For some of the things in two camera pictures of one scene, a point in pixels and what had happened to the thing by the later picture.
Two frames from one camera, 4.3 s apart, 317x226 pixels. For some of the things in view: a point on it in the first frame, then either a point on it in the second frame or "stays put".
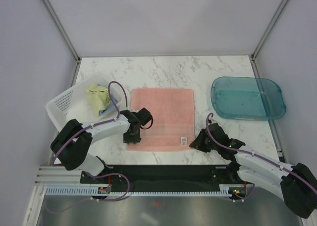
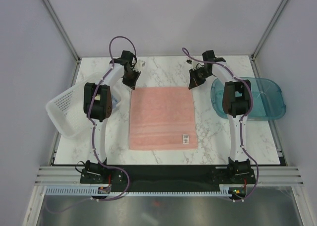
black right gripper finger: (202, 142) to (196, 78)
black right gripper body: (215, 146) to (205, 74)
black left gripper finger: (132, 135) to (130, 78)
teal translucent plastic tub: (250, 98) stays put
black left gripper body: (136, 132) to (131, 70)
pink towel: (173, 112) stays put
